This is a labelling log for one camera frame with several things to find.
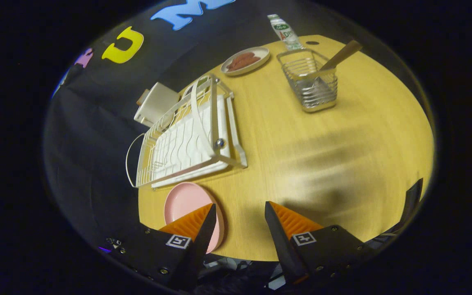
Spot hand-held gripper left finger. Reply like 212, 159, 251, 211
105, 203, 217, 289

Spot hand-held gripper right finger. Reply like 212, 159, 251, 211
265, 201, 378, 285

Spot pink plate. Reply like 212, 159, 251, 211
163, 182, 225, 254

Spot white wire dish rack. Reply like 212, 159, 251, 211
125, 74, 248, 189

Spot metal wire basket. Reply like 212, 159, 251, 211
277, 48, 338, 113

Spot wooden handled spoon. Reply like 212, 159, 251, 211
302, 40, 363, 80

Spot beige round dish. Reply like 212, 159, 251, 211
220, 46, 270, 77

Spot cream toaster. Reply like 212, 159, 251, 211
134, 82, 180, 127

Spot black backdrop cloth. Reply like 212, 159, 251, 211
43, 0, 433, 254

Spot red meat slice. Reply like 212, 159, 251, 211
232, 51, 258, 63
226, 57, 261, 71

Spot white drink bottle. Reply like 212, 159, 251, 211
267, 14, 304, 51

